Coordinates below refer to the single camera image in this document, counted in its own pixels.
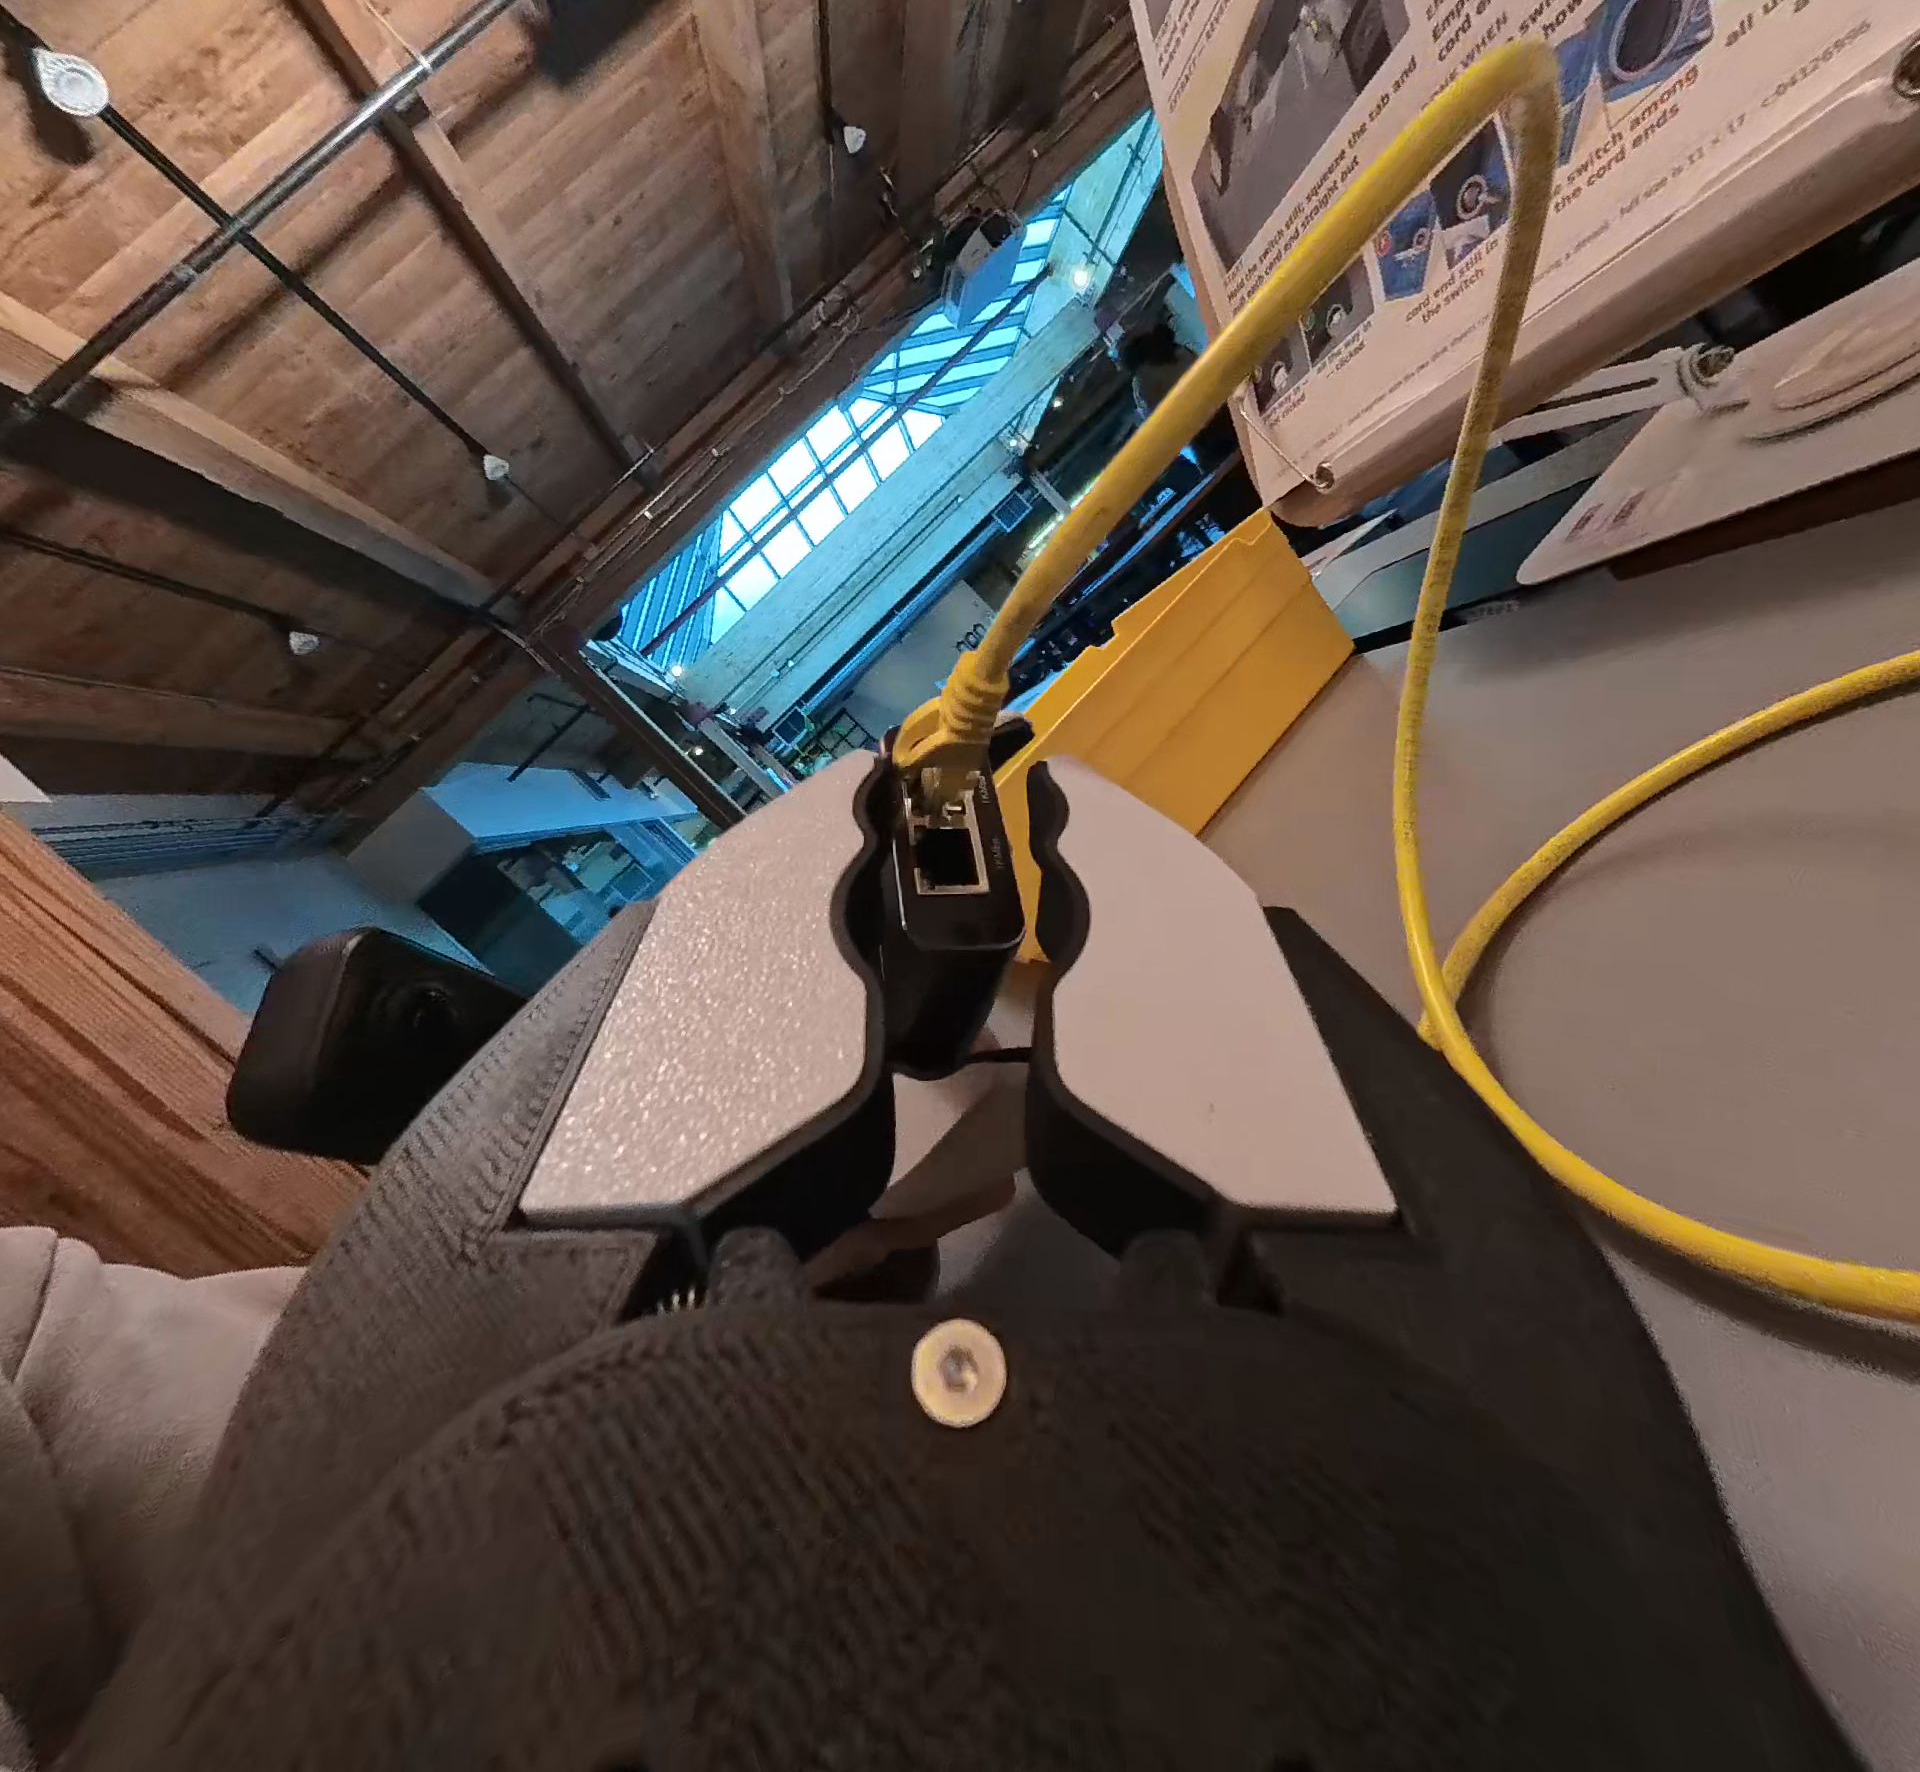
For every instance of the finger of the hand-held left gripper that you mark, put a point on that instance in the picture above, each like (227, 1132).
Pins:
(963, 1140)

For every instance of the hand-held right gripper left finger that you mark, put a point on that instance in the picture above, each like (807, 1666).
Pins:
(719, 1022)

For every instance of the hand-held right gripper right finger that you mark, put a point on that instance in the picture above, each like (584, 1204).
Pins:
(1199, 1037)

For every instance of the black ethernet splitter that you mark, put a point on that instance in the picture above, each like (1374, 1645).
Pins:
(952, 961)

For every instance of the yellow storage bin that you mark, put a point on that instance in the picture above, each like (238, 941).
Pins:
(1199, 674)

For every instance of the person's left forearm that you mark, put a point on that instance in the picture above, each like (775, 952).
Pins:
(104, 1469)

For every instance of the person's left hand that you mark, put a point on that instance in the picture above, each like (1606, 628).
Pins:
(879, 1264)

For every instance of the white clipboard stand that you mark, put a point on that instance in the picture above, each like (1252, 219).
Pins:
(1724, 467)

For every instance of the black ceiling pipe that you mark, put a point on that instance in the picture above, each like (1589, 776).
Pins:
(406, 80)

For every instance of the instruction sheet clipboard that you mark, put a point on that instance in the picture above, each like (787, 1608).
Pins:
(1499, 80)

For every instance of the black lamp rail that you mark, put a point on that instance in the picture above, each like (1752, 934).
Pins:
(372, 349)

